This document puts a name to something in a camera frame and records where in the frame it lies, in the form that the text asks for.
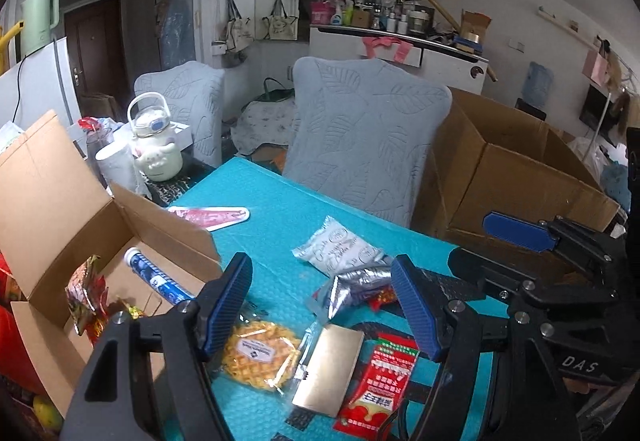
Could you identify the grey covered chair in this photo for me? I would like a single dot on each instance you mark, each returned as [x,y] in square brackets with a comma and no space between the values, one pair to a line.
[365,136]
[185,96]

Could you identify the white doodle-print bread packet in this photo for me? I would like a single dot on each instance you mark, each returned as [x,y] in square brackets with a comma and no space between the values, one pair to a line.
[340,251]

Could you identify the teal bubble mat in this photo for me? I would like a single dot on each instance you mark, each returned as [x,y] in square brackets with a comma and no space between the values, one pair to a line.
[280,201]

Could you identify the dark brown door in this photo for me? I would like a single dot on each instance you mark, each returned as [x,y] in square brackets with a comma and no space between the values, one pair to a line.
[95,46]

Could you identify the round waffle packet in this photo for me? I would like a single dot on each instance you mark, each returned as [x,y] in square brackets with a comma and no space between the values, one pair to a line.
[260,353]

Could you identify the wooden wall rail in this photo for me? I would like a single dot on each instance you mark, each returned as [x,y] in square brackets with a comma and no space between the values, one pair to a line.
[565,28]

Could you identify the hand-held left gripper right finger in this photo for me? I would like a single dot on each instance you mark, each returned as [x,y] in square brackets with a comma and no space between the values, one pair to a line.
[415,311]

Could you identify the yellow lemon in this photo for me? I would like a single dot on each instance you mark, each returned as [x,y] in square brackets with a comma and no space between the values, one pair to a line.
[45,413]

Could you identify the blue tablet tube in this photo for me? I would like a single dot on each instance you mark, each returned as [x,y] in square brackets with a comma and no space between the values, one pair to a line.
[155,278]

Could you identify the large brown cardboard box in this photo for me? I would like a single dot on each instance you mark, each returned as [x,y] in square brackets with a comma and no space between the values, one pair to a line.
[510,171]

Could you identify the red bottle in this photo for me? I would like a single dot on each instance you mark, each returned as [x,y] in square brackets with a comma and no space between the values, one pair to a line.
[10,346]

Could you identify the pink cloth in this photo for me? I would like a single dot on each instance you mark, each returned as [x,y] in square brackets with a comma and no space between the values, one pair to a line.
[387,46]

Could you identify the small cardboard box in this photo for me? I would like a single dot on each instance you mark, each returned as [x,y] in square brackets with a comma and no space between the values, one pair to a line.
[472,28]

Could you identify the red packet with white label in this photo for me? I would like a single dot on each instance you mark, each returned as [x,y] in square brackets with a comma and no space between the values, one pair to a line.
[380,381]

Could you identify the maroon peanut packet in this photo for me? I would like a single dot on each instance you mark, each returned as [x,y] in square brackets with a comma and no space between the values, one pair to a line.
[80,288]

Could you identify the white paper roll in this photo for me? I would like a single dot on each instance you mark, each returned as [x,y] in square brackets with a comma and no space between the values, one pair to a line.
[117,166]

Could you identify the pink hanging sheet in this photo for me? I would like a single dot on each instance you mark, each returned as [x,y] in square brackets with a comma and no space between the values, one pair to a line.
[595,66]

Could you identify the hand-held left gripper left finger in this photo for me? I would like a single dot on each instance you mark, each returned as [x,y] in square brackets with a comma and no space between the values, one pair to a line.
[227,306]

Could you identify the floral floor bag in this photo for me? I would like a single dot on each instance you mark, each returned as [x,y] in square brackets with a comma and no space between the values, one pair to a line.
[265,121]

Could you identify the white cabinet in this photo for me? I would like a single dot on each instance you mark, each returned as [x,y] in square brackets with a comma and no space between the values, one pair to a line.
[440,66]

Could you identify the pink flat packet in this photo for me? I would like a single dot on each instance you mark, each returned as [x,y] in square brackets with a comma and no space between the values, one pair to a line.
[210,216]

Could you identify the canvas tote bag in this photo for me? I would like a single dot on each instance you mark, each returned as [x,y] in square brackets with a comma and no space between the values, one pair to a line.
[237,31]

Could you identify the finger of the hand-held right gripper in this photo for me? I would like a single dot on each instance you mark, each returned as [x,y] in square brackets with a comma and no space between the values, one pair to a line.
[515,228]
[480,268]

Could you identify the cream cartoon kettle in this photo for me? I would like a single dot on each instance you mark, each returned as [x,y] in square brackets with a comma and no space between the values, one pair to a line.
[155,146]

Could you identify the yellow pot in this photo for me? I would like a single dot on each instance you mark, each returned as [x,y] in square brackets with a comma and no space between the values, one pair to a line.
[10,33]

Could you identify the pale blue water jug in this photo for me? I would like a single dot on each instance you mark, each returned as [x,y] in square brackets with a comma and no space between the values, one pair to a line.
[540,83]

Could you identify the blue plastic-wrapped bundle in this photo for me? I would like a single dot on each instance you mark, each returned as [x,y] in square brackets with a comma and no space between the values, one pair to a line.
[175,11]

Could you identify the black monitor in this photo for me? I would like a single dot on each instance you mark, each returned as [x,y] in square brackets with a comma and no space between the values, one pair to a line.
[595,110]

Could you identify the white refrigerator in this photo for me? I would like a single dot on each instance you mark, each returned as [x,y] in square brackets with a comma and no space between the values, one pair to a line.
[40,81]

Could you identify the silver foil snack packet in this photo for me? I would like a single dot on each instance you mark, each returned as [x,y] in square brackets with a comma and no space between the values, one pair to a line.
[355,288]

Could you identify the pale green kettle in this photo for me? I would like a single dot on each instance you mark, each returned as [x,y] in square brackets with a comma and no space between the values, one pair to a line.
[40,21]

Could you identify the small red candy packet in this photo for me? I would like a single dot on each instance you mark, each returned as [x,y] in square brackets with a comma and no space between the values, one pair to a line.
[382,297]

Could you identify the clear cup with red contents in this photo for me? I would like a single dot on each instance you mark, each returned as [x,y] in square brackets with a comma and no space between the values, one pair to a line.
[97,133]

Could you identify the blue cloth bundle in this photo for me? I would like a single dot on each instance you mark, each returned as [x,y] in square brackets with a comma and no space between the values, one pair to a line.
[612,181]

